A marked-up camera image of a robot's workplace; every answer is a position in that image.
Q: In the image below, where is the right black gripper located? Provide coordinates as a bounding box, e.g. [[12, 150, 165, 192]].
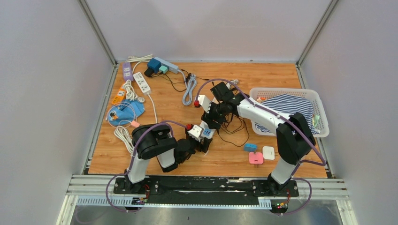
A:
[[201, 100, 227, 130]]

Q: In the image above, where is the white power strip blue USB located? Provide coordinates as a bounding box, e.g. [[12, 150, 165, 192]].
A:
[[200, 121, 216, 139]]

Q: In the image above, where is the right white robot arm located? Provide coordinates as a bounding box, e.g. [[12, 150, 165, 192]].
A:
[[194, 79, 316, 196]]

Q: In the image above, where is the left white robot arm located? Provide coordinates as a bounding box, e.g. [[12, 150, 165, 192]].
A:
[[124, 121, 216, 194]]

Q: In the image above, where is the small blue charger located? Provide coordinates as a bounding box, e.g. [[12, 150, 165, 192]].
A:
[[244, 143, 258, 152]]

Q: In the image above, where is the pink square charger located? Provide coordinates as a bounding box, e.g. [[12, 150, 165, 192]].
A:
[[248, 152, 264, 165]]

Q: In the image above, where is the white square charger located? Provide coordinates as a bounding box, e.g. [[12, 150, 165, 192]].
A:
[[262, 146, 276, 160]]

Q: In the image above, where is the light blue power strip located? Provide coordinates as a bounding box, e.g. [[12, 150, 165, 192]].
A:
[[154, 57, 180, 74]]

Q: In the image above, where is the striped blue white cloth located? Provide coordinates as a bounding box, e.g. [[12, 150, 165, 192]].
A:
[[261, 94, 320, 134]]

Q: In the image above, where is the dark blue cube adapter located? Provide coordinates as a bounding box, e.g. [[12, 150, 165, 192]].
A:
[[146, 58, 161, 74]]

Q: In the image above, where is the orange power strip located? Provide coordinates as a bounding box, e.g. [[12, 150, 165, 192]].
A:
[[111, 87, 126, 105]]

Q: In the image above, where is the purple power strip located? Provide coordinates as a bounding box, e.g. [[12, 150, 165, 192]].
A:
[[122, 62, 134, 82]]

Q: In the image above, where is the white plastic basket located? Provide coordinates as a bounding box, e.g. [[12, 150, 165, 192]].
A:
[[249, 87, 329, 138]]

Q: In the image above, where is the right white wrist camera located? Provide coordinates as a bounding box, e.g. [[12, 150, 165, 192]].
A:
[[197, 95, 213, 113]]

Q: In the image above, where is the black charger with cable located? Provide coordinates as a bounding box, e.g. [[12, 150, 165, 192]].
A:
[[217, 115, 250, 147]]

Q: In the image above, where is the light blue coiled cable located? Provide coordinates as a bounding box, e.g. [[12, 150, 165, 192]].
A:
[[182, 74, 198, 106]]

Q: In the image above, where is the black mounting rail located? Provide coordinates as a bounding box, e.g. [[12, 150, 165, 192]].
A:
[[113, 175, 299, 205]]

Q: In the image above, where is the white power strip with cord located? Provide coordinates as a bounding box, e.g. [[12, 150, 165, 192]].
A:
[[133, 72, 152, 95]]

